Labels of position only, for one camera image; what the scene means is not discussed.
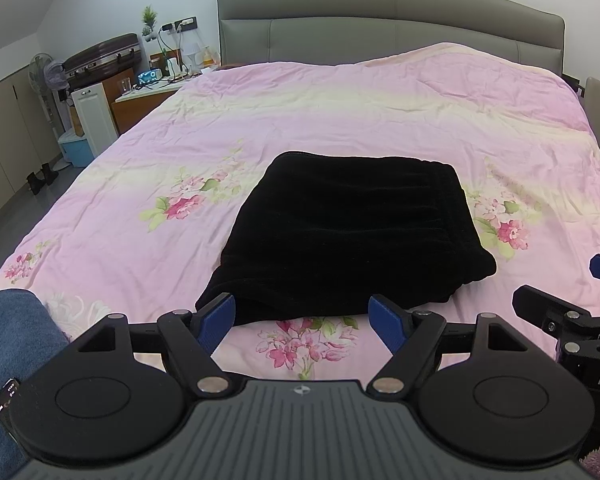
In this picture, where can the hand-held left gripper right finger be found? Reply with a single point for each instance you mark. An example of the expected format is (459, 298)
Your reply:
(389, 324)

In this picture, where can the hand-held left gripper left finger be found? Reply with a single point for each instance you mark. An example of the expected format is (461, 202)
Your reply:
(216, 322)

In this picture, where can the black pants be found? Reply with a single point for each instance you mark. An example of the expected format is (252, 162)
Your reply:
(350, 230)

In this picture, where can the person's leg in blue jeans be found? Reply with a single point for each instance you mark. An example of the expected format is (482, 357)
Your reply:
(10, 340)

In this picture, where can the pink floral blanket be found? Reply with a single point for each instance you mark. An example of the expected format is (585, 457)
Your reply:
(370, 110)

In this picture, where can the black boot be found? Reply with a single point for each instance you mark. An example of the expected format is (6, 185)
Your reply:
(50, 174)
(34, 184)

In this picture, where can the light blue storage bin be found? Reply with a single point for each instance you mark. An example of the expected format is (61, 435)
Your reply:
(75, 150)

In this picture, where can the black smartphone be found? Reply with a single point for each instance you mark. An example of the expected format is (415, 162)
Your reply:
(4, 402)

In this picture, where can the wooden nightstand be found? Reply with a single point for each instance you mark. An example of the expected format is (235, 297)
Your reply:
(135, 107)

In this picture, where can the white cabinet door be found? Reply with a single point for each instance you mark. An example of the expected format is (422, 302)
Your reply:
(94, 117)

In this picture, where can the clear drinking glass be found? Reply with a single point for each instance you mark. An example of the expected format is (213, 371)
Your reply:
(126, 87)

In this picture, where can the blue tissue box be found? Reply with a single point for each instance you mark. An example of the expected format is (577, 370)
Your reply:
(149, 78)

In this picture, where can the green glass bottle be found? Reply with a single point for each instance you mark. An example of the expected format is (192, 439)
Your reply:
(167, 62)

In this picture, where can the yellow bottle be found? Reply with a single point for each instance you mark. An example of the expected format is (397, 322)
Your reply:
(208, 56)

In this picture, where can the white table lamp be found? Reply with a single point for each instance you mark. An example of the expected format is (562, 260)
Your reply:
(190, 55)

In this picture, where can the dark brown suitcase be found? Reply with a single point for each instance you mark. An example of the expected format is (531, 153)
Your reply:
(102, 57)

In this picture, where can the white standing fan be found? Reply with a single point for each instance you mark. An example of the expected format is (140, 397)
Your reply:
(47, 77)

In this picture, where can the grey upholstered bed headboard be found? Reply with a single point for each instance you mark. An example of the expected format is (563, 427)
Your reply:
(390, 25)

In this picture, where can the small potted plant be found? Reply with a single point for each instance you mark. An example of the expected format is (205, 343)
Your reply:
(149, 20)

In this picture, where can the beige wall cabinets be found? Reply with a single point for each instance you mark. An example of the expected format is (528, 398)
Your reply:
(10, 145)

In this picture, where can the black wall power socket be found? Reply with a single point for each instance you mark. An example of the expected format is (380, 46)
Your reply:
(182, 23)

